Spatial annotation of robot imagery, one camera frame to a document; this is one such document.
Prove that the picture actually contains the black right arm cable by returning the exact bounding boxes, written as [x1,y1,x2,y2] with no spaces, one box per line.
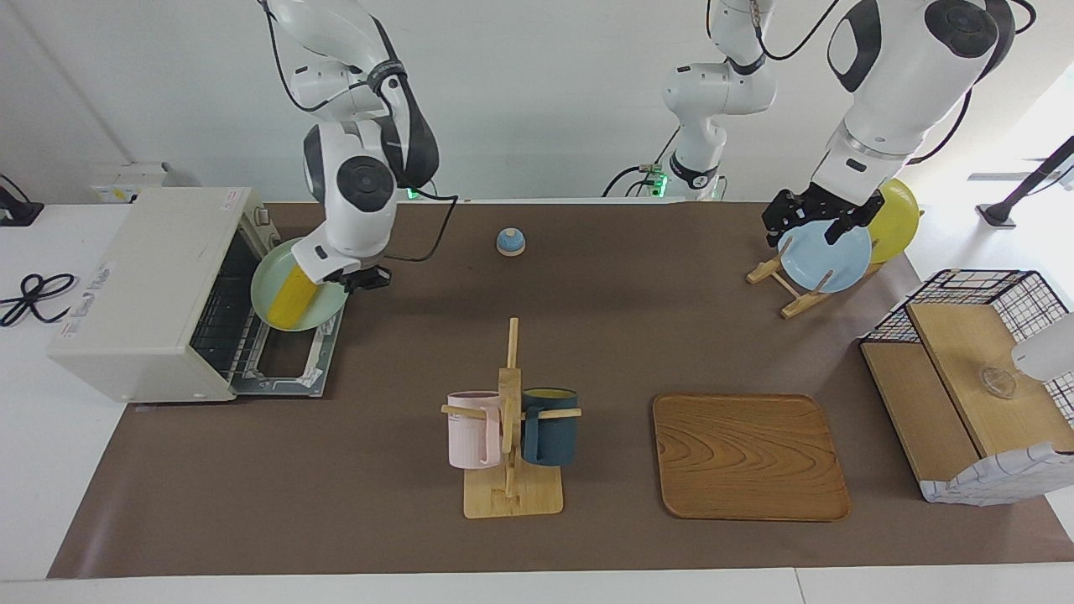
[262,0,460,263]

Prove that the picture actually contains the black stand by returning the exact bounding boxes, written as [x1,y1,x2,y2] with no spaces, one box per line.
[976,136,1074,229]

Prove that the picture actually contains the white checked cloth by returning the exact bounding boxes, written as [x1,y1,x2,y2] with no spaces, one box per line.
[919,442,1074,507]

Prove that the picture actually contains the black desk clamp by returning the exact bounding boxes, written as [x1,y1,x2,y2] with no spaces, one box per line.
[0,174,44,227]

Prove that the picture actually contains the wooden serving tray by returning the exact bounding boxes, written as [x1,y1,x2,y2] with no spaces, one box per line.
[652,393,851,523]

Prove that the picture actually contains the wire basket wooden shelf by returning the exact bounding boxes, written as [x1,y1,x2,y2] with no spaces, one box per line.
[861,302,1074,502]

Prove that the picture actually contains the yellow corn cob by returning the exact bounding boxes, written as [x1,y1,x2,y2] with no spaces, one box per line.
[267,267,321,330]

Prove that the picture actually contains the wooden mug rack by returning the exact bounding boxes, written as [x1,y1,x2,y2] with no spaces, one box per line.
[441,317,582,519]

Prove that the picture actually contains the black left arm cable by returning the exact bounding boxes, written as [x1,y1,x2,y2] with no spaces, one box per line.
[753,0,844,61]

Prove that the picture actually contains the white wall box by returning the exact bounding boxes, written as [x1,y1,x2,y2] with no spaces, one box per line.
[88,164,179,205]

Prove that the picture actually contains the pink mug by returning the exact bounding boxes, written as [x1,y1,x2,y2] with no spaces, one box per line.
[446,391,503,470]

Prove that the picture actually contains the black wire basket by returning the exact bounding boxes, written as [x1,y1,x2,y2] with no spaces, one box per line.
[860,269,1074,420]

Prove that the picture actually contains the brown table mat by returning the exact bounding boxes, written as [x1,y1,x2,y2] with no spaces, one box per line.
[46,201,1074,580]

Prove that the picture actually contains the coiled black cable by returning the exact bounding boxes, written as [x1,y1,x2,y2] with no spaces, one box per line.
[0,273,78,328]

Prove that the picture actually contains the small clear glass dish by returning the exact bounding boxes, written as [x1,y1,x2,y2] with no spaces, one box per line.
[980,366,1019,400]

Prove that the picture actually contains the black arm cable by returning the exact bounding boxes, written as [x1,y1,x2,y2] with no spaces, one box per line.
[753,0,844,61]
[262,0,460,263]

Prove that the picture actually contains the white rounded device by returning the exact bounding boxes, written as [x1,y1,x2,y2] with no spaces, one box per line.
[1010,312,1074,383]

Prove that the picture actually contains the dark blue mug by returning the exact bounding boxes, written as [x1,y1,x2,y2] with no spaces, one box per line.
[520,387,579,467]

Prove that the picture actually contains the light blue plate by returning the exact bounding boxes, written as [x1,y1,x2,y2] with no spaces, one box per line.
[777,214,873,294]

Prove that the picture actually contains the glass oven door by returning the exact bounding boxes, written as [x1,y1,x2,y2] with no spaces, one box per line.
[231,310,345,398]

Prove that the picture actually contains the wooden plate rack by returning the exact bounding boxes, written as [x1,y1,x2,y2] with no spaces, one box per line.
[746,237,884,320]

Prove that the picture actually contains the metal oven rack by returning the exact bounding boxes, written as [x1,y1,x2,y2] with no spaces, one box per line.
[191,243,274,383]

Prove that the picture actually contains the yellow plate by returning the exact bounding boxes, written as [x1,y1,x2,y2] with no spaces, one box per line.
[864,178,921,264]

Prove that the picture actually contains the cream toaster oven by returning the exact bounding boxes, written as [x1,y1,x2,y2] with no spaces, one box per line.
[46,187,274,405]

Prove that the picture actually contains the mint green plate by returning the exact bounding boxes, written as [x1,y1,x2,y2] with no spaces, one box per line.
[250,237,347,333]

